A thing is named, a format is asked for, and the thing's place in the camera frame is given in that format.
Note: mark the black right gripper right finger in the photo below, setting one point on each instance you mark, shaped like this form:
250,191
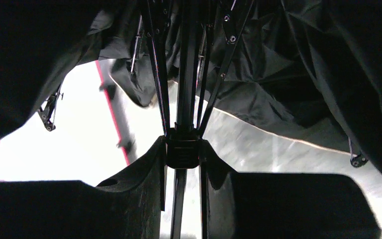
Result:
254,205

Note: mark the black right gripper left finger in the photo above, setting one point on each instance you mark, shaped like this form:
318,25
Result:
127,205

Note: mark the beige folding umbrella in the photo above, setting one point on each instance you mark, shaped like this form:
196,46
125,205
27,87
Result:
286,66

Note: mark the pink framed whiteboard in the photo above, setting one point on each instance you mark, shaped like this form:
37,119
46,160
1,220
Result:
113,94

